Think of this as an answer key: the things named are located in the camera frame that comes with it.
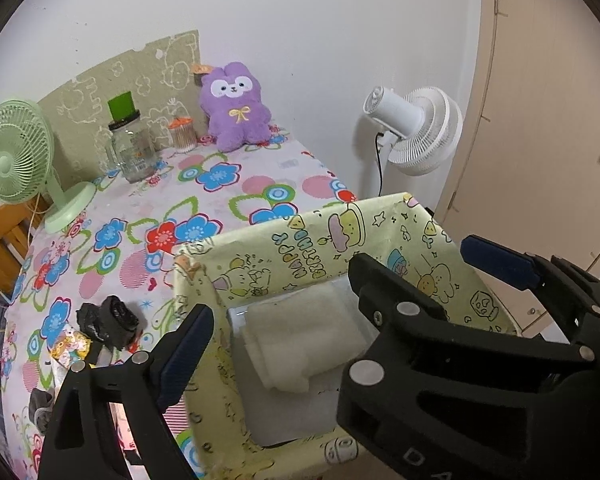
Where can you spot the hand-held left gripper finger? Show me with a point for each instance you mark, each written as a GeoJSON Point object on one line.
{"type": "Point", "coordinates": [185, 355]}

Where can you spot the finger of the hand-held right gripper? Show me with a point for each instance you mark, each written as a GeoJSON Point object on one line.
{"type": "Point", "coordinates": [500, 264]}
{"type": "Point", "coordinates": [380, 285]}

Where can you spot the yellow printed storage box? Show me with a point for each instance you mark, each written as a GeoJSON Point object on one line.
{"type": "Point", "coordinates": [280, 255]}

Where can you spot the white towel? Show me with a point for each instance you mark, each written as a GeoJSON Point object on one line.
{"type": "Point", "coordinates": [290, 340]}

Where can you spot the grey sock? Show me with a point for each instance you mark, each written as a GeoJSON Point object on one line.
{"type": "Point", "coordinates": [41, 405]}

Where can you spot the black plastic bag bundle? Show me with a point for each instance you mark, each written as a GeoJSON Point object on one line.
{"type": "Point", "coordinates": [110, 317]}

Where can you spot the small colourful printed pouch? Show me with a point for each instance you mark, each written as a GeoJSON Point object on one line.
{"type": "Point", "coordinates": [70, 349]}

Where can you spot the white standing fan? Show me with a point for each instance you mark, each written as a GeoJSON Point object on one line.
{"type": "Point", "coordinates": [430, 130]}

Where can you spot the floral tablecloth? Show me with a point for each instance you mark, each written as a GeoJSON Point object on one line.
{"type": "Point", "coordinates": [290, 160]}

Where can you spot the beige door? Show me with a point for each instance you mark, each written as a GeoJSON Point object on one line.
{"type": "Point", "coordinates": [530, 110]}

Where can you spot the glass jar mug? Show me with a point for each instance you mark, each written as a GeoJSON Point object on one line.
{"type": "Point", "coordinates": [132, 155]}

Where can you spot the orange lid cotton swab jar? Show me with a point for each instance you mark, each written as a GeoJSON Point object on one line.
{"type": "Point", "coordinates": [182, 140]}

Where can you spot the purple plush bunny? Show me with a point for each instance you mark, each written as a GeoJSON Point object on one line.
{"type": "Point", "coordinates": [235, 120]}

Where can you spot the green desk fan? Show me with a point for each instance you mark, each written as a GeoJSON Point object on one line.
{"type": "Point", "coordinates": [10, 160]}

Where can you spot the green printed board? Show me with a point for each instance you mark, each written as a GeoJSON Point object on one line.
{"type": "Point", "coordinates": [145, 70]}

